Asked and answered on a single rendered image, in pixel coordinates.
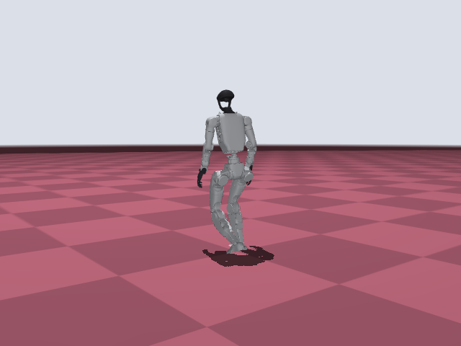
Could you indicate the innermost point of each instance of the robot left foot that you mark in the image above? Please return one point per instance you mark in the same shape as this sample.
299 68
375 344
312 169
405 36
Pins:
238 247

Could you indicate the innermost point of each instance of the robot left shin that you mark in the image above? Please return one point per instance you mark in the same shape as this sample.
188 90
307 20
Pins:
223 226

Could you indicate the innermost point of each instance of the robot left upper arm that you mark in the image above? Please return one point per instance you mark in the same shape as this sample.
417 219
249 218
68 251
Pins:
211 123

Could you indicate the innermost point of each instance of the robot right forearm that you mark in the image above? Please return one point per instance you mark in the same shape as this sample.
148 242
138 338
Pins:
250 157

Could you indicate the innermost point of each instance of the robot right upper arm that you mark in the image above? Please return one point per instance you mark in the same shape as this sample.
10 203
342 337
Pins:
251 143

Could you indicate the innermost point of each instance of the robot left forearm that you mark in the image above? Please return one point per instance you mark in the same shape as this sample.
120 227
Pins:
205 158

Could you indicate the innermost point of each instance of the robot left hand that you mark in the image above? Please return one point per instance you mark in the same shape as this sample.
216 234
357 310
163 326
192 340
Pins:
199 177

